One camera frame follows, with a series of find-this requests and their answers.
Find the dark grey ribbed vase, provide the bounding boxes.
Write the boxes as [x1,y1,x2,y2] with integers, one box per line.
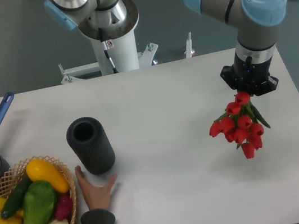
[66,117,116,175]

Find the second grey robot arm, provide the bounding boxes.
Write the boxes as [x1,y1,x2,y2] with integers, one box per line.
[44,0,128,30]

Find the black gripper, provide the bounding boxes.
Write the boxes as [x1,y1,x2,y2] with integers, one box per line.
[220,59,279,96]

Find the green leafy lettuce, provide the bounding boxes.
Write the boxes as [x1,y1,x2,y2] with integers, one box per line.
[23,180,56,224]

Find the woven wicker basket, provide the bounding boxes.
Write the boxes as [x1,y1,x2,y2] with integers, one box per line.
[0,156,78,224]

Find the dark green cucumber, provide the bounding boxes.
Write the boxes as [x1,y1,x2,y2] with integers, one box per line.
[0,174,32,219]

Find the purple red onion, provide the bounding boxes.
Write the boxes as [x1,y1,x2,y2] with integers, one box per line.
[54,194,73,221]

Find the red tulip bouquet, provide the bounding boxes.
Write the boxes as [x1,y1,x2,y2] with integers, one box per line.
[209,91,271,159]

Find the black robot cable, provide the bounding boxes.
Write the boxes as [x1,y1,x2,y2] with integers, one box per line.
[97,25,119,76]

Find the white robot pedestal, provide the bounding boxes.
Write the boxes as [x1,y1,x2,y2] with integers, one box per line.
[58,0,158,84]

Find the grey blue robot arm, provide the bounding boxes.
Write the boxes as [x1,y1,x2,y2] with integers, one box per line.
[184,0,287,96]

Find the yellow squash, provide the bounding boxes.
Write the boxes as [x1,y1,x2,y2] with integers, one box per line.
[26,159,70,194]

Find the bare human hand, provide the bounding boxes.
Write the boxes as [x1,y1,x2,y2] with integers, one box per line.
[74,165,117,211]

